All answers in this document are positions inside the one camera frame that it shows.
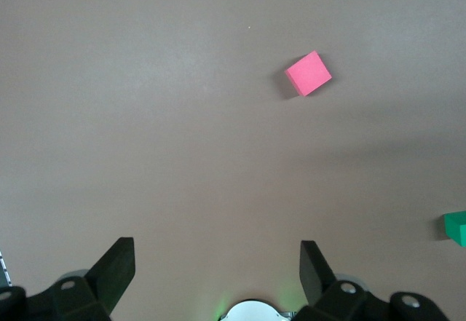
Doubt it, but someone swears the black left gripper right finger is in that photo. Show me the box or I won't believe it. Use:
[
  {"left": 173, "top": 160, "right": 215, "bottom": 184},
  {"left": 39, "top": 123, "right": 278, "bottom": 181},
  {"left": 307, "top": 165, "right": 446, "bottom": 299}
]
[{"left": 296, "top": 240, "right": 449, "bottom": 321}]

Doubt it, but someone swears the aluminium table frame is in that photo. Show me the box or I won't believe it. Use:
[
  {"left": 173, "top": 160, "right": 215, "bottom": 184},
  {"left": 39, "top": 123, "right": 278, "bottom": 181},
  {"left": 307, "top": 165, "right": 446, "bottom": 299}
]
[{"left": 0, "top": 250, "right": 13, "bottom": 288}]

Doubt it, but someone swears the green foam cube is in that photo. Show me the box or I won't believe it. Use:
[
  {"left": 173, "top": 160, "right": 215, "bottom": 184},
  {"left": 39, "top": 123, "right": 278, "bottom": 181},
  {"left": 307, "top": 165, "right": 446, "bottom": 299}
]
[{"left": 443, "top": 210, "right": 466, "bottom": 246}]

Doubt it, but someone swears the red foam cube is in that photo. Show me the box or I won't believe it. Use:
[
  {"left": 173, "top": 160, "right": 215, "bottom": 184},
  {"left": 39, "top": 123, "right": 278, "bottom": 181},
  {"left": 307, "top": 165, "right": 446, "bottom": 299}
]
[{"left": 284, "top": 49, "right": 333, "bottom": 98}]

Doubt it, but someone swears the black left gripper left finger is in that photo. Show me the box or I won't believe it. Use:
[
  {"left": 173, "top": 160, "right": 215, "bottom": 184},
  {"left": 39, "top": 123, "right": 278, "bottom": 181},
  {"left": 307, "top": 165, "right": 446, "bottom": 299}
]
[{"left": 0, "top": 237, "right": 137, "bottom": 321}]

